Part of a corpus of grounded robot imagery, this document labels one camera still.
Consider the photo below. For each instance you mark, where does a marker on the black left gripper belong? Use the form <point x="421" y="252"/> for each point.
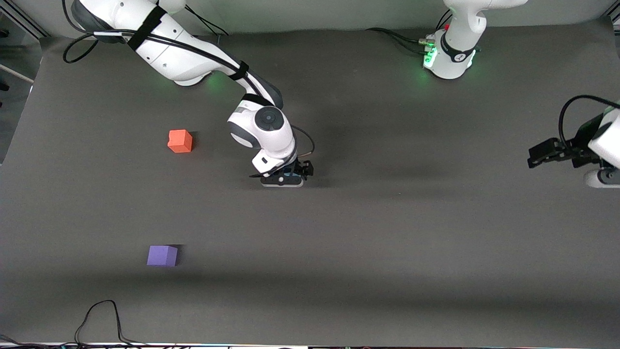
<point x="578" y="146"/>

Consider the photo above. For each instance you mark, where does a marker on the purple foam block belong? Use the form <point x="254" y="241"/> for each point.
<point x="162" y="256"/>

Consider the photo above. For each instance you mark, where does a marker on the dark grey table mat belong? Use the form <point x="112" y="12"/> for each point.
<point x="315" y="218"/>

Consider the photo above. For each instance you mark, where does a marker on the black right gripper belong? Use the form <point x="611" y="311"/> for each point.
<point x="303" y="170"/>

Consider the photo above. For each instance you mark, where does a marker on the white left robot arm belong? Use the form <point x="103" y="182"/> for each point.
<point x="455" y="58"/>

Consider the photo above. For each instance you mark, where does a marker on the aluminium frame rail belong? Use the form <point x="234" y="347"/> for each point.
<point x="29" y="22"/>
<point x="614" y="17"/>

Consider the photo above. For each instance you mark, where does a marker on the orange foam block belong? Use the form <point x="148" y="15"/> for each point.
<point x="180" y="141"/>

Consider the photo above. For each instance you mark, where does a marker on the thin white rod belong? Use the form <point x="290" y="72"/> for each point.
<point x="17" y="72"/>

